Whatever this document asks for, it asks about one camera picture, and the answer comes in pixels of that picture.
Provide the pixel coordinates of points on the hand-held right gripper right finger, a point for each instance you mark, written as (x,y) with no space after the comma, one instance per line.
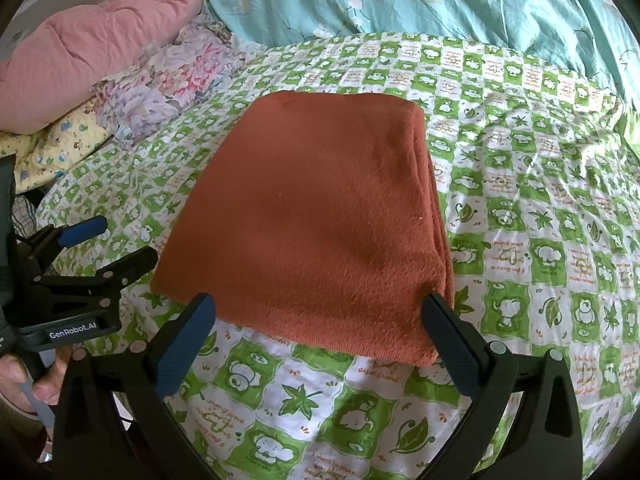
(452,347)

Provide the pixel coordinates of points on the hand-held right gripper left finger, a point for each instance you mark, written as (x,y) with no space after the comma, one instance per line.
(182,355)

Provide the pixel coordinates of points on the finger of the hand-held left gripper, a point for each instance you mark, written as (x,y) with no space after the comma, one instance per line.
(127,265)
(82,230)

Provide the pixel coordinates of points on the rust orange knit garment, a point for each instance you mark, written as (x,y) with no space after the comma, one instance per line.
(310,230)

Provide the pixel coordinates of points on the person's left hand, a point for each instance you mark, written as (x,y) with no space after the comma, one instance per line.
(30,380)

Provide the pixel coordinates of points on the grey checked cloth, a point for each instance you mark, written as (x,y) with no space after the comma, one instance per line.
(25,212)

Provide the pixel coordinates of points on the yellow patterned pillow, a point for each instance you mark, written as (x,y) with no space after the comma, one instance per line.
(55,145)

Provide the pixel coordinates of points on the green checkered bed sheet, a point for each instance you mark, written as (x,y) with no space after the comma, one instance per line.
(525,260)

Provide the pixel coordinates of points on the pastel floral blanket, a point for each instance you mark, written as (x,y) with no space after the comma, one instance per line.
(165,75)

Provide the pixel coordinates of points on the pink quilted pillow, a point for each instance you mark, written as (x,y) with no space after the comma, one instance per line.
(85,45)

